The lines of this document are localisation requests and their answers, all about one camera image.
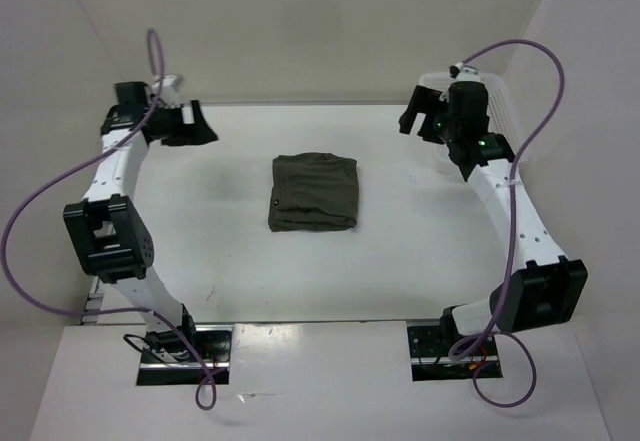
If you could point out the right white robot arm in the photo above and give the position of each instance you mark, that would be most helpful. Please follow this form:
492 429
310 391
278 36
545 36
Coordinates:
542 285

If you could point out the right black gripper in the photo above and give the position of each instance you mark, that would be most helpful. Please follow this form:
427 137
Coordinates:
426 101

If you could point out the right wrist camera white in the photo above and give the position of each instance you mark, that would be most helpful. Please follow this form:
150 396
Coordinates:
461 72

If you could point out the dark olive shorts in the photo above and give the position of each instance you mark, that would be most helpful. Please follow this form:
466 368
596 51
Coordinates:
315 192

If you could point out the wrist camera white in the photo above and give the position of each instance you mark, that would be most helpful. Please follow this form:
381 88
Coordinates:
461 72
167 89

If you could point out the white plastic basket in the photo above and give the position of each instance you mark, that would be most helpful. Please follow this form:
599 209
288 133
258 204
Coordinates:
503 116

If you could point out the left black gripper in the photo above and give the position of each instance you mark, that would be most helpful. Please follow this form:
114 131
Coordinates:
189 134

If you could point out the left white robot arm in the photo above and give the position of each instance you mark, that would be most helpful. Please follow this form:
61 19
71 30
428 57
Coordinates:
169 318

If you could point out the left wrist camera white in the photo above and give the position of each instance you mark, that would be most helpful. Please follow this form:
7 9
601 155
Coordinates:
167 89

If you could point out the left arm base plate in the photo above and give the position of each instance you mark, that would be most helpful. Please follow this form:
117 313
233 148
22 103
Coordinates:
160 367

